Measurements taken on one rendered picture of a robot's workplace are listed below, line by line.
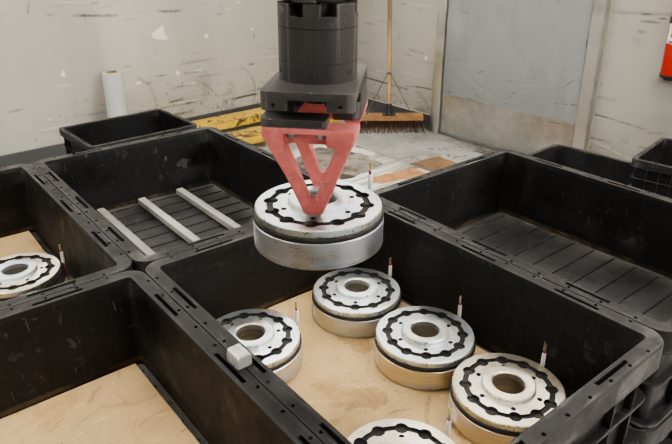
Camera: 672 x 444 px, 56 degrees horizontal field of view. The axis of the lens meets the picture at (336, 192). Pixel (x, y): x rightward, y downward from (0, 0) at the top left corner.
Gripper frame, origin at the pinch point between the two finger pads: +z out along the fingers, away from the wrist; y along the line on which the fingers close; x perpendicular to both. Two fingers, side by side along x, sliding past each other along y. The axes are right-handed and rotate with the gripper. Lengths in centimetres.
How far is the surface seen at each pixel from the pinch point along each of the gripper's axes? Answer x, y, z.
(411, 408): 8.5, -2.1, 22.6
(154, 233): -30, -35, 23
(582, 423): 20.5, 7.7, 13.8
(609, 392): 22.8, 5.3, 12.8
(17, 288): -37.3, -12.7, 19.7
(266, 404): -2.3, 10.2, 12.6
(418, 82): 11, -376, 77
